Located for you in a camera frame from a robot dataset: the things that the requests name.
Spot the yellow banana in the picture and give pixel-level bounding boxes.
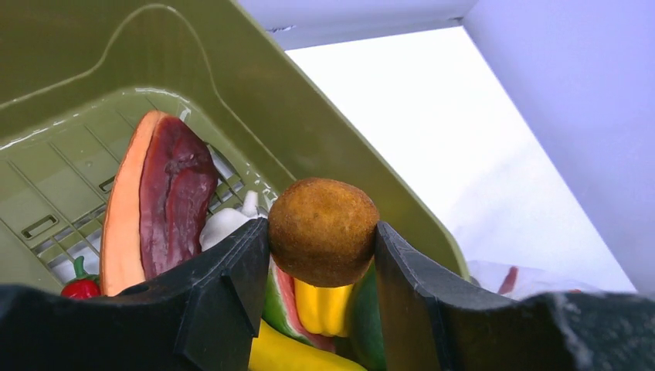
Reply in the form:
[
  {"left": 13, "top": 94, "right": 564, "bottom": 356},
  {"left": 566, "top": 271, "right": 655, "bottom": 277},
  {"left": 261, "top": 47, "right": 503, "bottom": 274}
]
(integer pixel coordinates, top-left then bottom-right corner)
[{"left": 248, "top": 319, "right": 365, "bottom": 371}]

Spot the clear zip bag orange zipper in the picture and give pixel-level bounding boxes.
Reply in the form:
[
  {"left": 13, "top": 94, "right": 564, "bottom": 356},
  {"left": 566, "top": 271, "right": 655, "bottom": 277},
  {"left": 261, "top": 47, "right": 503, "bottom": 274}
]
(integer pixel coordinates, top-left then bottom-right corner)
[{"left": 463, "top": 215, "right": 605, "bottom": 302}]

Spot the short red chili pepper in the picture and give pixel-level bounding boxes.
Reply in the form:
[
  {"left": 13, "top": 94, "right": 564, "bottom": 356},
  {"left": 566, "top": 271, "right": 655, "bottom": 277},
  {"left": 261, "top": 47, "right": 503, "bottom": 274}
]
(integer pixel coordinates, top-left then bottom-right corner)
[{"left": 60, "top": 256, "right": 101, "bottom": 300}]

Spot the yellow bell pepper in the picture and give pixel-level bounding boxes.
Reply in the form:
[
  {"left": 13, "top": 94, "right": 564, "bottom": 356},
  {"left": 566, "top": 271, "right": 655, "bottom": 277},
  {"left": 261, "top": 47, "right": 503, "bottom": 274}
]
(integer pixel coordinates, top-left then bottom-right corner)
[{"left": 293, "top": 264, "right": 375, "bottom": 338}]

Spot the brown kiwi fruit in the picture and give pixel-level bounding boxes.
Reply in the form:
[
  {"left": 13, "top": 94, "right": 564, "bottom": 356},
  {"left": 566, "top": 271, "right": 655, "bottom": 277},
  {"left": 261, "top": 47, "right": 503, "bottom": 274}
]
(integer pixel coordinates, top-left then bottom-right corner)
[{"left": 268, "top": 178, "right": 380, "bottom": 288}]

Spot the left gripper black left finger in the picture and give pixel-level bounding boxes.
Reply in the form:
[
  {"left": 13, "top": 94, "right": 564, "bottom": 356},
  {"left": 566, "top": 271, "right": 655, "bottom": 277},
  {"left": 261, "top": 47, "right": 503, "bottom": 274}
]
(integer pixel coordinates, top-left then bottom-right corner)
[{"left": 1, "top": 218, "right": 270, "bottom": 370}]

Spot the olive green plastic basket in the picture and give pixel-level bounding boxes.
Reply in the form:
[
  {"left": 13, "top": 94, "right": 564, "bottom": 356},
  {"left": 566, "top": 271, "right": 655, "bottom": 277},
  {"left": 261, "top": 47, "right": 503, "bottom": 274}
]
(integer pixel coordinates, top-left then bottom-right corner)
[{"left": 1, "top": 1, "right": 469, "bottom": 292}]

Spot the white mushroom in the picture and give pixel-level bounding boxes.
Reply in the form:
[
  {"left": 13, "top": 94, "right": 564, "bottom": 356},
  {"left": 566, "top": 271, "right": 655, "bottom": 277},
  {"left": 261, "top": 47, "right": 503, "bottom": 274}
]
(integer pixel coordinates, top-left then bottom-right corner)
[{"left": 199, "top": 191, "right": 262, "bottom": 252}]

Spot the long red chili pepper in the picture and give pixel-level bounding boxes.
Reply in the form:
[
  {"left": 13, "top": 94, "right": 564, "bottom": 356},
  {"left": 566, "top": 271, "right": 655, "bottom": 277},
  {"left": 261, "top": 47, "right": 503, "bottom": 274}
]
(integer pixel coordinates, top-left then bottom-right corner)
[{"left": 497, "top": 266, "right": 519, "bottom": 295}]

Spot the watermelon slice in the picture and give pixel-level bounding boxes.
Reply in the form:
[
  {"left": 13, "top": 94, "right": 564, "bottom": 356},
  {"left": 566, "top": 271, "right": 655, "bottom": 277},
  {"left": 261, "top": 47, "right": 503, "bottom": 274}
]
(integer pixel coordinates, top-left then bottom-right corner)
[{"left": 262, "top": 259, "right": 336, "bottom": 352}]

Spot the dark green avocado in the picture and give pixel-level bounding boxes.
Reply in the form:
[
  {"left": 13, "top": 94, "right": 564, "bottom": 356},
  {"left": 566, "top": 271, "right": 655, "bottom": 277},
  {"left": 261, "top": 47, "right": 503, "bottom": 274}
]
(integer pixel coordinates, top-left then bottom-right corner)
[{"left": 348, "top": 264, "right": 387, "bottom": 370}]

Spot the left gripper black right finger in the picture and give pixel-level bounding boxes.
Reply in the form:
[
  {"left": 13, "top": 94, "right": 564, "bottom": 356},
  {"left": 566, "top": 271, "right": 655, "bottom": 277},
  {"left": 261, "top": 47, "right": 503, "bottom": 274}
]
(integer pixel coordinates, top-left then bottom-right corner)
[{"left": 375, "top": 222, "right": 654, "bottom": 370}]

